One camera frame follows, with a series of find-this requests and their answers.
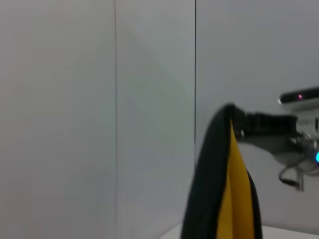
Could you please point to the yellow grey black-edged towel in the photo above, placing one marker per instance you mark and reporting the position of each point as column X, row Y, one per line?
column 214, row 174

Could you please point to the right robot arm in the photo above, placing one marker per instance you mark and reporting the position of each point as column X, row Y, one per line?
column 312, row 149

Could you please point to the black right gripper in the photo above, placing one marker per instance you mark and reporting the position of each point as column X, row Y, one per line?
column 279, row 129

